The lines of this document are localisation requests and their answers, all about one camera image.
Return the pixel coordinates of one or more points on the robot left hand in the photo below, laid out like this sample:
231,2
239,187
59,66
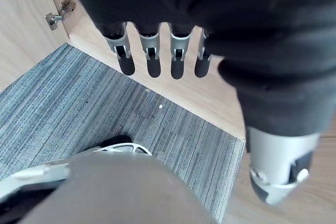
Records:
236,24

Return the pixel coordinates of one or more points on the metal cabinet hinge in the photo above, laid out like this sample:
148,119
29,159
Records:
61,14

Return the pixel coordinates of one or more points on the wooden cabinet door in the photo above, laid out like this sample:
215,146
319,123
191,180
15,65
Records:
23,24

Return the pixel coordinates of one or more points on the dark robot foot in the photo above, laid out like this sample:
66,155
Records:
116,140

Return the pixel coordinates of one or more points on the silver robot leg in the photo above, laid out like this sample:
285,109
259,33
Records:
110,187

